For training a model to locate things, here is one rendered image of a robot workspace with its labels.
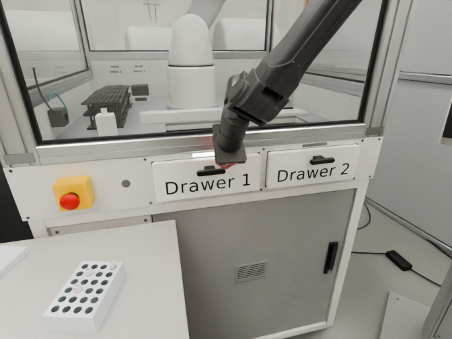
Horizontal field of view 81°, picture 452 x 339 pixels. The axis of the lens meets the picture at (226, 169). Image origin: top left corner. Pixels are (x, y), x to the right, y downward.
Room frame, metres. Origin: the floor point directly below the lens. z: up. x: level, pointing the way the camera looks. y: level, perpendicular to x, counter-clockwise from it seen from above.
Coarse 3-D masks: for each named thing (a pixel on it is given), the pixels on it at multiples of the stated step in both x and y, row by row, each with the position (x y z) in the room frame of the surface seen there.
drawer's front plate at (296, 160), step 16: (272, 160) 0.68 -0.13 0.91; (288, 160) 0.69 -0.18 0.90; (304, 160) 0.71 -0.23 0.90; (336, 160) 0.73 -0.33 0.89; (352, 160) 0.75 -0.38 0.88; (272, 176) 0.68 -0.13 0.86; (288, 176) 0.70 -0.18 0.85; (304, 176) 0.71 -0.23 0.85; (320, 176) 0.72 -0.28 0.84; (336, 176) 0.73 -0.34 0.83; (352, 176) 0.75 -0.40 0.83
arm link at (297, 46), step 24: (312, 0) 0.45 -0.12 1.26; (336, 0) 0.41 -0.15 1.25; (360, 0) 0.42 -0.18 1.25; (312, 24) 0.42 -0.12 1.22; (336, 24) 0.42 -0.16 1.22; (288, 48) 0.43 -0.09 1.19; (312, 48) 0.43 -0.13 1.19; (264, 72) 0.44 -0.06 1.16; (288, 72) 0.44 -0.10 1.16; (264, 96) 0.45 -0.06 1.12; (288, 96) 0.45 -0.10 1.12; (264, 120) 0.47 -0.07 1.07
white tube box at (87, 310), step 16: (80, 272) 0.39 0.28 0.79; (96, 272) 0.39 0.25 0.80; (112, 272) 0.39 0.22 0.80; (64, 288) 0.35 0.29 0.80; (96, 288) 0.35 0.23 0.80; (112, 288) 0.36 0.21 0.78; (64, 304) 0.32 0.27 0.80; (80, 304) 0.32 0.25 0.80; (96, 304) 0.32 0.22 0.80; (48, 320) 0.29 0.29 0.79; (64, 320) 0.29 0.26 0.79; (80, 320) 0.29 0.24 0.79; (96, 320) 0.30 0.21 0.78
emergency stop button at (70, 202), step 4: (64, 196) 0.51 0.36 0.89; (68, 196) 0.51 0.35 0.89; (72, 196) 0.52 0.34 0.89; (76, 196) 0.52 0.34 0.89; (60, 200) 0.51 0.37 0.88; (64, 200) 0.51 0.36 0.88; (68, 200) 0.51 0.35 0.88; (72, 200) 0.51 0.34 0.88; (76, 200) 0.52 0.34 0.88; (60, 204) 0.51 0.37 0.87; (64, 204) 0.51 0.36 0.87; (68, 204) 0.51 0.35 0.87; (72, 204) 0.51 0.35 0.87; (76, 204) 0.51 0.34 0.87; (64, 208) 0.51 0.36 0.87; (68, 208) 0.51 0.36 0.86; (72, 208) 0.51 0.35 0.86; (76, 208) 0.52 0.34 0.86
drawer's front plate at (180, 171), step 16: (176, 160) 0.64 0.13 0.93; (192, 160) 0.64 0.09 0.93; (208, 160) 0.64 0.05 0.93; (256, 160) 0.67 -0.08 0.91; (160, 176) 0.61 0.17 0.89; (176, 176) 0.62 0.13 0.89; (192, 176) 0.63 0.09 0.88; (208, 176) 0.64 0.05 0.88; (224, 176) 0.65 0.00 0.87; (240, 176) 0.66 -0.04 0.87; (256, 176) 0.67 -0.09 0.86; (160, 192) 0.61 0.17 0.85; (176, 192) 0.62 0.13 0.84; (192, 192) 0.63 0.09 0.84; (208, 192) 0.64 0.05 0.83; (224, 192) 0.65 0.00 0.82
